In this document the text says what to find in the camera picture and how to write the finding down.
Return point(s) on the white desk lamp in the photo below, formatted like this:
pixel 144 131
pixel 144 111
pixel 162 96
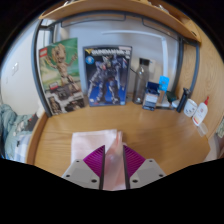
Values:
pixel 164 60

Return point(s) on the bed with checked sheet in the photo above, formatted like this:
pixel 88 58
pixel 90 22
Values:
pixel 18 140

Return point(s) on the light blue crumpled blanket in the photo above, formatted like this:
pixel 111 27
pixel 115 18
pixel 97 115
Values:
pixel 6 121

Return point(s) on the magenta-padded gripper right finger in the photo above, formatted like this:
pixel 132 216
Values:
pixel 148 171

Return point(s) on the white cup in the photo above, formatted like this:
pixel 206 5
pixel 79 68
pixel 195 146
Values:
pixel 190 108

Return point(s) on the wooden shelf unit, metal frame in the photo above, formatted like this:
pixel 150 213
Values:
pixel 116 6

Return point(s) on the green tree-figure toy box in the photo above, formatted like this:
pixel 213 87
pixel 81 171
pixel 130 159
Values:
pixel 61 73

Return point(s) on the white wall switch plate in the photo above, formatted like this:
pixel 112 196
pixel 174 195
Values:
pixel 15 69

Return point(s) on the white red-capped squeeze bottle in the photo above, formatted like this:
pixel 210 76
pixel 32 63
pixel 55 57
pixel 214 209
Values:
pixel 200 113

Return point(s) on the clear plastic container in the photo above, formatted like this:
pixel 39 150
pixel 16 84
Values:
pixel 202 129

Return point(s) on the dark green small object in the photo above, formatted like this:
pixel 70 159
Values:
pixel 172 96

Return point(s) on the pale pink towel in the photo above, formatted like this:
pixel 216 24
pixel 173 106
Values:
pixel 90 143

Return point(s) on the clear dark-capped water bottle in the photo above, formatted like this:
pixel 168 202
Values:
pixel 140 83

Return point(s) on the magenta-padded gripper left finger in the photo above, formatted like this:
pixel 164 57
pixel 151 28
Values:
pixel 80 171

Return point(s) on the blue robot model kit box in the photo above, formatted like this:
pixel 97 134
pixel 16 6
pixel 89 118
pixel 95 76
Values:
pixel 107 75

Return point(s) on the small blue box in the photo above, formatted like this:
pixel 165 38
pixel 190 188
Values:
pixel 150 98

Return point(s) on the hanging patterned cloth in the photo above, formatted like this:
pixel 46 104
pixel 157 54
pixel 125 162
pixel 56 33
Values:
pixel 220 128

